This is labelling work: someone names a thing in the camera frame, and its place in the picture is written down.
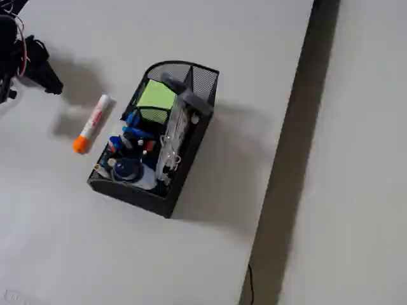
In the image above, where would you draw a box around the white marker with orange cap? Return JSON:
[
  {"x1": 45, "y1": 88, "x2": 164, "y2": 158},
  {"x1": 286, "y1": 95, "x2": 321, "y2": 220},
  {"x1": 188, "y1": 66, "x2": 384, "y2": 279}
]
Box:
[{"x1": 72, "y1": 93, "x2": 116, "y2": 156}]

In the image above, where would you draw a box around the dark blue blurry object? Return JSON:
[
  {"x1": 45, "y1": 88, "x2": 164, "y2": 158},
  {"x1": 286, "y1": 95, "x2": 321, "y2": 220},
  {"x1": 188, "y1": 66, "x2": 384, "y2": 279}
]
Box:
[{"x1": 122, "y1": 126, "x2": 154, "y2": 141}]

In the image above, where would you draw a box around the black mesh desk organizer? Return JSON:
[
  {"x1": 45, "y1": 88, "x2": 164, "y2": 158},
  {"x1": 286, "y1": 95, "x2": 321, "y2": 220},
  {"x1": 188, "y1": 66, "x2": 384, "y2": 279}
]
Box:
[{"x1": 86, "y1": 60, "x2": 220, "y2": 219}]

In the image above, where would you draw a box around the small orange tipped item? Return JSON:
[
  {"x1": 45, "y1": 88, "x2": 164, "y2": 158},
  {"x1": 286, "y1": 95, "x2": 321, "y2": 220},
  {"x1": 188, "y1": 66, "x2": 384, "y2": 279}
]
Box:
[{"x1": 107, "y1": 135, "x2": 123, "y2": 152}]

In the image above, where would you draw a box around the blue clip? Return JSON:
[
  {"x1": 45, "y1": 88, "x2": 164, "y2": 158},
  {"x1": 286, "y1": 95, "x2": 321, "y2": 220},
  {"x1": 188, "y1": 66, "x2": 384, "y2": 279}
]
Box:
[{"x1": 125, "y1": 109, "x2": 143, "y2": 128}]

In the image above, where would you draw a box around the green sticky note pad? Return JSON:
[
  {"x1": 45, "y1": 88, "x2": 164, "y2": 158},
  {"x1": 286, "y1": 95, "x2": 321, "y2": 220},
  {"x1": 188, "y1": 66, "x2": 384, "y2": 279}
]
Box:
[{"x1": 135, "y1": 79, "x2": 177, "y2": 123}]

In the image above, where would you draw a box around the dark blue round cap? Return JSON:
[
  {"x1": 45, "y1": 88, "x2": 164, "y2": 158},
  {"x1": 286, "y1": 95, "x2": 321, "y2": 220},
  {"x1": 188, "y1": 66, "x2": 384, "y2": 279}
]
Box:
[{"x1": 110, "y1": 158, "x2": 142, "y2": 184}]

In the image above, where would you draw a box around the red wire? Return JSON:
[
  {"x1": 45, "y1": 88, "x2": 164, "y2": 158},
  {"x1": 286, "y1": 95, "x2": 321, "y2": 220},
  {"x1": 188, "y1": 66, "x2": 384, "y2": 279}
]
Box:
[{"x1": 11, "y1": 12, "x2": 29, "y2": 78}]

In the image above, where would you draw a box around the thin black cable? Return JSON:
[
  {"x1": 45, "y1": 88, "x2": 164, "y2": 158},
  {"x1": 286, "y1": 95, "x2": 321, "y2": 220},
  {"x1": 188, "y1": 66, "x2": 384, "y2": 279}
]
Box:
[{"x1": 247, "y1": 263, "x2": 256, "y2": 305}]

